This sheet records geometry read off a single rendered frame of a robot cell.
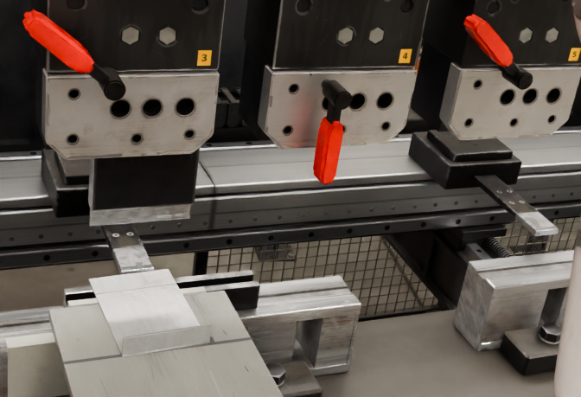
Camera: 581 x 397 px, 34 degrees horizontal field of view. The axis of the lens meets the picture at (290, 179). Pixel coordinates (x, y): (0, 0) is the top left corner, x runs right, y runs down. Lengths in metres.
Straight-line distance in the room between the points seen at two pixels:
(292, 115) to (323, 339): 0.30
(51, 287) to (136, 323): 1.84
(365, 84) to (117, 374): 0.35
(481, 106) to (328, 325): 0.29
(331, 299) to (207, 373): 0.23
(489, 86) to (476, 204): 0.48
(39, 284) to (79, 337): 1.86
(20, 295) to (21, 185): 1.55
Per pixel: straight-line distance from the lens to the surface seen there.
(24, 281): 2.79
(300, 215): 1.29
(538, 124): 1.03
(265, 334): 1.03
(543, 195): 1.50
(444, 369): 1.16
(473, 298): 1.19
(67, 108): 0.82
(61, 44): 0.76
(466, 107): 0.97
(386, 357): 1.15
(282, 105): 0.87
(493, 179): 1.33
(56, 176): 1.14
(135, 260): 1.02
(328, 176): 0.88
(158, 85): 0.83
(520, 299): 1.19
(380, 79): 0.91
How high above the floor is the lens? 1.55
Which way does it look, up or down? 27 degrees down
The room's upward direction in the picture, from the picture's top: 8 degrees clockwise
